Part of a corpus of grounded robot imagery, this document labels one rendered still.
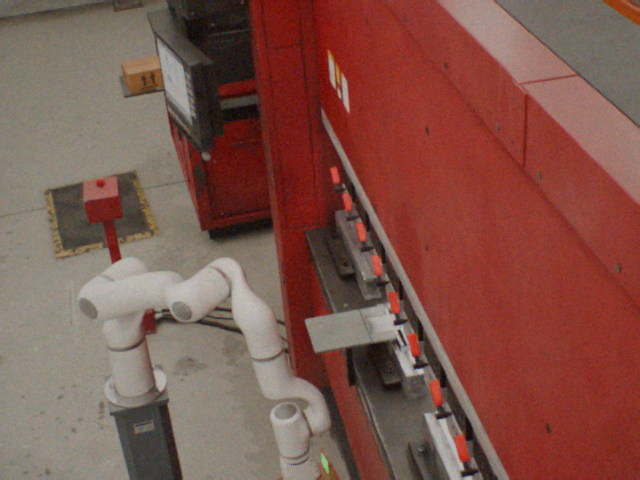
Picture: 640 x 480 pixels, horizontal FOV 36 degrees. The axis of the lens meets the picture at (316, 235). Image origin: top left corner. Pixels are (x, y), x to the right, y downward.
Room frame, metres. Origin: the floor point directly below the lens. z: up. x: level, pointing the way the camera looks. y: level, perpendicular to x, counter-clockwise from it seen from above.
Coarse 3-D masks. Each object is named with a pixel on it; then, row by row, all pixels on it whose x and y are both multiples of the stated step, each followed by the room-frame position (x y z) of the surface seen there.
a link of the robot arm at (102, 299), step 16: (160, 272) 2.24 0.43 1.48; (208, 272) 2.14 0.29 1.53; (96, 288) 2.28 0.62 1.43; (112, 288) 2.26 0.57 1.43; (128, 288) 2.25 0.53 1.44; (144, 288) 2.22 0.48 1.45; (160, 288) 2.17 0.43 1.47; (176, 288) 2.09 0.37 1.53; (192, 288) 2.07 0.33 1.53; (208, 288) 2.09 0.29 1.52; (224, 288) 2.11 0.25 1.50; (80, 304) 2.28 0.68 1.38; (96, 304) 2.25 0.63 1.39; (112, 304) 2.25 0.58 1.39; (128, 304) 2.23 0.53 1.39; (144, 304) 2.21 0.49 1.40; (160, 304) 2.18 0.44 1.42; (176, 304) 2.05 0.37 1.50; (192, 304) 2.04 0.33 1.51; (208, 304) 2.06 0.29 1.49; (96, 320) 2.26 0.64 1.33; (192, 320) 2.04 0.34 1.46
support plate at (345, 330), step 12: (348, 312) 2.64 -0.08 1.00; (372, 312) 2.62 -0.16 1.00; (384, 312) 2.62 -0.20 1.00; (312, 324) 2.59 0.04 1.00; (324, 324) 2.58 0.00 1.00; (336, 324) 2.58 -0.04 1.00; (348, 324) 2.57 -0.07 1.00; (360, 324) 2.56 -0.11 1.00; (312, 336) 2.52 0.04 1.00; (324, 336) 2.52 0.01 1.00; (336, 336) 2.51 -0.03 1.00; (348, 336) 2.51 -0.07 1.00; (360, 336) 2.50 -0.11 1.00; (372, 336) 2.50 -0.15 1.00; (384, 336) 2.49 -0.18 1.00; (324, 348) 2.46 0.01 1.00; (336, 348) 2.45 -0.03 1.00
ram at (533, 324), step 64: (320, 0) 3.24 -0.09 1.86; (320, 64) 3.34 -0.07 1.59; (384, 64) 2.37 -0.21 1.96; (384, 128) 2.40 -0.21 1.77; (448, 128) 1.84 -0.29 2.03; (384, 192) 2.44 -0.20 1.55; (448, 192) 1.84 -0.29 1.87; (512, 192) 1.48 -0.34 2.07; (448, 256) 1.85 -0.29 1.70; (512, 256) 1.47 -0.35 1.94; (576, 256) 1.22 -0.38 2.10; (448, 320) 1.85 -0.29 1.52; (512, 320) 1.46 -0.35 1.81; (576, 320) 1.20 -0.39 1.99; (512, 384) 1.45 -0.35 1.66; (576, 384) 1.19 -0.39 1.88; (512, 448) 1.44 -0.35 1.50; (576, 448) 1.17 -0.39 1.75
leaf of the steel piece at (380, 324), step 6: (366, 318) 2.56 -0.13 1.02; (372, 318) 2.59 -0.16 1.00; (378, 318) 2.58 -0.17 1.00; (384, 318) 2.58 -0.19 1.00; (390, 318) 2.58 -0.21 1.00; (372, 324) 2.56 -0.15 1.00; (378, 324) 2.55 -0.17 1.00; (384, 324) 2.55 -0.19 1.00; (390, 324) 2.55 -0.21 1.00; (372, 330) 2.52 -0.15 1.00; (378, 330) 2.52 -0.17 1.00; (384, 330) 2.52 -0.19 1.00; (390, 330) 2.52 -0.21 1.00
